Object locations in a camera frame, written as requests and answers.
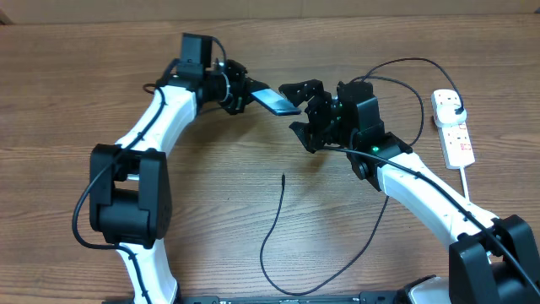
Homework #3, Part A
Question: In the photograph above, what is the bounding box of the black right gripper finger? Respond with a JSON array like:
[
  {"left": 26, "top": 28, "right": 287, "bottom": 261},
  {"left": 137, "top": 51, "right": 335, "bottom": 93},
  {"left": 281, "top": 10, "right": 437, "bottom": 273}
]
[
  {"left": 289, "top": 122, "right": 319, "bottom": 154},
  {"left": 278, "top": 79, "right": 325, "bottom": 106}
]

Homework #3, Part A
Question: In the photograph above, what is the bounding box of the Samsung Galaxy smartphone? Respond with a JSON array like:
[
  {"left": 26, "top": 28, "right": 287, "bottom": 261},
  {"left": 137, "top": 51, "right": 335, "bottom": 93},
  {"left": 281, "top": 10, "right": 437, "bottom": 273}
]
[{"left": 251, "top": 89, "right": 300, "bottom": 116}]

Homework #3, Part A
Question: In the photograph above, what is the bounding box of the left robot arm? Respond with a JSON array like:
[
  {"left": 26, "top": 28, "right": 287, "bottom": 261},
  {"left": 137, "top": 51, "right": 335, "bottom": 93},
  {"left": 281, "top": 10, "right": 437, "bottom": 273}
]
[{"left": 80, "top": 33, "right": 280, "bottom": 303}]

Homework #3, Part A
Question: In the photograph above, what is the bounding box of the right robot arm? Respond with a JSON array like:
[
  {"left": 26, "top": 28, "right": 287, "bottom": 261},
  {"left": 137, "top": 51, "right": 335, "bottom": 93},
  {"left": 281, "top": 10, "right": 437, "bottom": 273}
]
[{"left": 279, "top": 79, "right": 539, "bottom": 304}]

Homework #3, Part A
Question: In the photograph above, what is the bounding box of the white charger adapter plug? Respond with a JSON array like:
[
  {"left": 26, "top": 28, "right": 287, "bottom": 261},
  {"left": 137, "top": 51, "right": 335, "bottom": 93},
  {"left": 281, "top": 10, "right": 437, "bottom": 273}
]
[{"left": 434, "top": 104, "right": 467, "bottom": 128}]

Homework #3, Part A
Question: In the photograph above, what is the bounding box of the white power strip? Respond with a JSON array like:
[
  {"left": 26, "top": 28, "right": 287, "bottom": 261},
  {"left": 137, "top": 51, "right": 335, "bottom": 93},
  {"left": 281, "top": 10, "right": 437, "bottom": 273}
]
[{"left": 430, "top": 89, "right": 475, "bottom": 170}]

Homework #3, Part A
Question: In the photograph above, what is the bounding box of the black USB charging cable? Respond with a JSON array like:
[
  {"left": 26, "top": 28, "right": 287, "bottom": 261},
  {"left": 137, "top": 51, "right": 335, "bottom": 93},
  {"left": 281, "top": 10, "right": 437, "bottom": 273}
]
[{"left": 259, "top": 57, "right": 466, "bottom": 296}]

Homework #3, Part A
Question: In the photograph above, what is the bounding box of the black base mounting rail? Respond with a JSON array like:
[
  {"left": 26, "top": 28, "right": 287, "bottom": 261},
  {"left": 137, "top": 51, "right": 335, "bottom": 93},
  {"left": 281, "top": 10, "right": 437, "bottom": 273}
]
[{"left": 103, "top": 274, "right": 452, "bottom": 304}]

